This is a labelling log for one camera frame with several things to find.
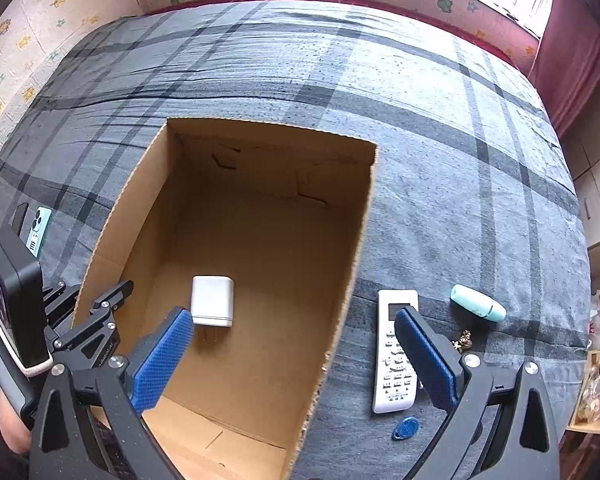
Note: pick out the white charger plug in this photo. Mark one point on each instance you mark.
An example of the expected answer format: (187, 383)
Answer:
(212, 300)

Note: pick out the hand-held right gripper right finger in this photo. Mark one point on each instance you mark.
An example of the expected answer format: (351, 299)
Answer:
(427, 355)

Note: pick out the maroon curtain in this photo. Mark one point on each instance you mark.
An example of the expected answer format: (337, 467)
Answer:
(572, 65)

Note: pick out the mint green phone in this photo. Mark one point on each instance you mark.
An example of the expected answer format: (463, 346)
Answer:
(39, 232)

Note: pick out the person's left forearm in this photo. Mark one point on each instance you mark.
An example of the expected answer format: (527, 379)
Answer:
(15, 425)

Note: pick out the clear plastic bag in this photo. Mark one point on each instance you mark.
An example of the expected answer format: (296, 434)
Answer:
(599, 315)

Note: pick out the mint green tube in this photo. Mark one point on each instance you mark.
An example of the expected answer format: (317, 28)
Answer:
(477, 302)

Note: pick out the wooden shelf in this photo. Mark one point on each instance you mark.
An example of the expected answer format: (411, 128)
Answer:
(592, 390)

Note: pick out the beige cabinet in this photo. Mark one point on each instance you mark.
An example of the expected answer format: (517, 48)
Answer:
(597, 195)

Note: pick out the white remote control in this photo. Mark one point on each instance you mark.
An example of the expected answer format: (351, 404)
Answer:
(387, 360)

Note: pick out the cardboard box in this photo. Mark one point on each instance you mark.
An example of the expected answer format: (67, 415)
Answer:
(265, 260)

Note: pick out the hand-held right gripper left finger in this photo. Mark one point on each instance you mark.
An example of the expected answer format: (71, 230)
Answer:
(162, 355)

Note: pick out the blue key fob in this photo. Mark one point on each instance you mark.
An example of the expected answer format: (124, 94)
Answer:
(406, 428)

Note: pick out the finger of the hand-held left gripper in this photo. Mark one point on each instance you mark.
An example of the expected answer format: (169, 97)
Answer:
(97, 330)
(60, 297)

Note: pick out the black flat object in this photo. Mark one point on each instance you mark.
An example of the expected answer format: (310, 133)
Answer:
(20, 220)

